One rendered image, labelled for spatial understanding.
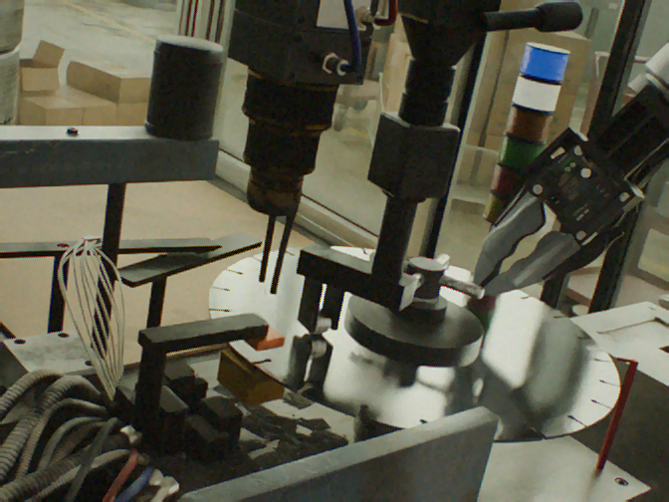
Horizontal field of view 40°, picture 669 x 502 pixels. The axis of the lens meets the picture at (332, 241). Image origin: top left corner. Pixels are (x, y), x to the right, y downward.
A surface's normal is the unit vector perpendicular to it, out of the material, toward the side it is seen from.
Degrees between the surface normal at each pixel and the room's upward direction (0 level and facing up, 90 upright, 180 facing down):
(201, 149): 90
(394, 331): 6
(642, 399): 90
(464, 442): 90
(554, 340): 0
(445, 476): 90
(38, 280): 0
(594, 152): 78
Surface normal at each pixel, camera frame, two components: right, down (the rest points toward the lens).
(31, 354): 0.18, -0.93
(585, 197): -0.40, 0.02
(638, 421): -0.76, 0.07
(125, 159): 0.62, 0.37
